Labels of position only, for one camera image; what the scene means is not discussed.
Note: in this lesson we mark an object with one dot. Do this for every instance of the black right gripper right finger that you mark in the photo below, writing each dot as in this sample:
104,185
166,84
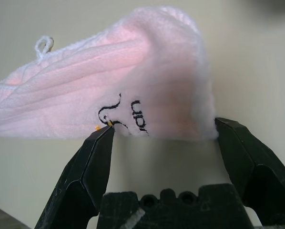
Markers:
252,171

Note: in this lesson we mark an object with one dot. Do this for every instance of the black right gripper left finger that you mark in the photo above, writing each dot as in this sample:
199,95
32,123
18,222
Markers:
83,181

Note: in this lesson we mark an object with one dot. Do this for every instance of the pink towel with embroidery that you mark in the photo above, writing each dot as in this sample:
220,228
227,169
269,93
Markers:
85,83

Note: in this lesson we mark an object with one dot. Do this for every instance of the grey fuzzy strip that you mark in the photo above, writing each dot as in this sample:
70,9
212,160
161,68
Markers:
134,219

